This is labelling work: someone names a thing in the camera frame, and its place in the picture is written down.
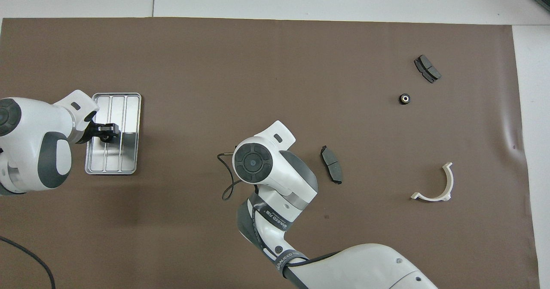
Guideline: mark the brown paper mat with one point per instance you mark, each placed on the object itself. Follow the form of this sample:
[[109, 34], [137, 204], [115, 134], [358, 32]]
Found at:
[[215, 56]]

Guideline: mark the dark grey brake pad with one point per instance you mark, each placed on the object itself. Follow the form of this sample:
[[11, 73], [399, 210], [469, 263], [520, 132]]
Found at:
[[331, 164], [427, 69]]

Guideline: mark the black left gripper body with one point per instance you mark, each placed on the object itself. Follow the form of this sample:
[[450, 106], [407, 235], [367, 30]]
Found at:
[[92, 133]]

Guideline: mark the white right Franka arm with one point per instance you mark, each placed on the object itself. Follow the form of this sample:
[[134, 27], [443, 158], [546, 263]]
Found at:
[[275, 173]]

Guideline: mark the silver metal tray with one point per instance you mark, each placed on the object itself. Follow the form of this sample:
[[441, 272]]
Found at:
[[129, 108]]

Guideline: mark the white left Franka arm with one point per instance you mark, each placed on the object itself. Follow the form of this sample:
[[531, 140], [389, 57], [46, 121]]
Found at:
[[30, 125]]

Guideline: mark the white curved plastic bracket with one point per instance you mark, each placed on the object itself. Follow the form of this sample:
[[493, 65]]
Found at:
[[434, 198]]

